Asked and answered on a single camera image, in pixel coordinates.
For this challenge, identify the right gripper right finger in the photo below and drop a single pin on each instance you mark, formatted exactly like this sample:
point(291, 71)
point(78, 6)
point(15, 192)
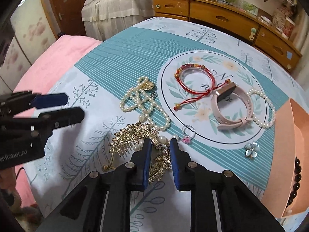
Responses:
point(191, 176)

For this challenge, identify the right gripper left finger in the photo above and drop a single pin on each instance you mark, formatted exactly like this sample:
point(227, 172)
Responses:
point(132, 176)

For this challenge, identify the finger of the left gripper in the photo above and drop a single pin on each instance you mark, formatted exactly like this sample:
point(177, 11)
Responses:
point(47, 121)
point(15, 103)

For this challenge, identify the gold leaf brooch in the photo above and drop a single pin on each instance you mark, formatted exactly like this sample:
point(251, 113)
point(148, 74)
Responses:
point(160, 165)

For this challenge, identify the gold rhinestone hair comb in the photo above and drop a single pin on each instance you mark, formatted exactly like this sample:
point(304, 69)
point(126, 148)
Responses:
point(127, 140)

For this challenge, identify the silver ring pink stone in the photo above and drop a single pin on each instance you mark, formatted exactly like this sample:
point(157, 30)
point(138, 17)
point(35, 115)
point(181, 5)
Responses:
point(189, 133)

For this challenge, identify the pink strap smart watch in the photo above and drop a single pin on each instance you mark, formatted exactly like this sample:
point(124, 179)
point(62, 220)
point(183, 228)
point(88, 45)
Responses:
point(232, 107)

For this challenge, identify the blue crystal flower brooch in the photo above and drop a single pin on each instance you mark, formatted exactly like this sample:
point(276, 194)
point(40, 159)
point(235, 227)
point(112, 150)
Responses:
point(251, 150)

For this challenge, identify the peach cardboard box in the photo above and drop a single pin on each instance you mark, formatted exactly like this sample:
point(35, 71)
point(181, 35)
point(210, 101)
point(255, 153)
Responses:
point(290, 143)

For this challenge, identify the clear bangle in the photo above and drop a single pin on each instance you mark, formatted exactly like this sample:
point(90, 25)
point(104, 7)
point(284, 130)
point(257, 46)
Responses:
point(196, 79)

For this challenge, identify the pink blanket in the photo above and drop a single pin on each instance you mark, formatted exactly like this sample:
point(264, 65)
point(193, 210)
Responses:
point(46, 181)

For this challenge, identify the floral wardrobe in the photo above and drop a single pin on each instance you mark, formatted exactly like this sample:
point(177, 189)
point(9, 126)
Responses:
point(33, 36)

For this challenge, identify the teal white printed bedsheet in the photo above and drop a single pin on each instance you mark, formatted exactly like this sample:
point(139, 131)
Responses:
point(155, 49)

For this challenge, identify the brown wooden door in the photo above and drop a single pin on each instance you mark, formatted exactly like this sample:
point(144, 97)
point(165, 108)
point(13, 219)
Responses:
point(68, 16)

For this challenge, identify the white ruffled cover furniture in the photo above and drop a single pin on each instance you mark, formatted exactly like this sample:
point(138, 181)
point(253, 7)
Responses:
point(104, 18)

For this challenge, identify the wooden dresser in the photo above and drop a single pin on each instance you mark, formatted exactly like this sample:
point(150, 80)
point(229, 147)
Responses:
point(233, 21)

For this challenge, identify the red patterned paper cup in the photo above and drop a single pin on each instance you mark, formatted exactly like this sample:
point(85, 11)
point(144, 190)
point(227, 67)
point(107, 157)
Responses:
point(288, 28)

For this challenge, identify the white patterned jar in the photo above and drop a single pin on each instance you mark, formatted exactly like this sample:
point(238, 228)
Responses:
point(278, 20)

